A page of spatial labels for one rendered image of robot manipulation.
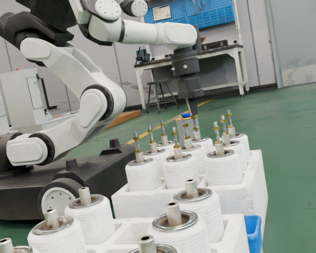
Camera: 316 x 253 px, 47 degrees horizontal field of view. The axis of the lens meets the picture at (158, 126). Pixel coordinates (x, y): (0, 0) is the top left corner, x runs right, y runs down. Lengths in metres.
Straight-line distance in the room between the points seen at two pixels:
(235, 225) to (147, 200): 0.35
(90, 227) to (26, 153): 0.89
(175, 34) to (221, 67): 5.01
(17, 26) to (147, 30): 0.64
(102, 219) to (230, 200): 0.34
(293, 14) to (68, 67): 4.91
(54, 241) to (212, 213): 0.28
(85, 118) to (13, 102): 2.43
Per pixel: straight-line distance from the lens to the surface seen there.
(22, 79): 3.70
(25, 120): 3.75
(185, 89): 1.20
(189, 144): 1.13
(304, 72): 6.05
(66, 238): 0.68
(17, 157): 1.66
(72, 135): 1.51
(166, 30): 1.16
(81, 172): 1.35
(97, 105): 1.38
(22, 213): 1.55
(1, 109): 3.38
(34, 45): 1.53
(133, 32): 1.14
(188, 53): 1.20
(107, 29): 1.12
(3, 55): 8.27
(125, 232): 0.82
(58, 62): 1.49
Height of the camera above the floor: 0.48
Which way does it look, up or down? 7 degrees down
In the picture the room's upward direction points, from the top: 10 degrees counter-clockwise
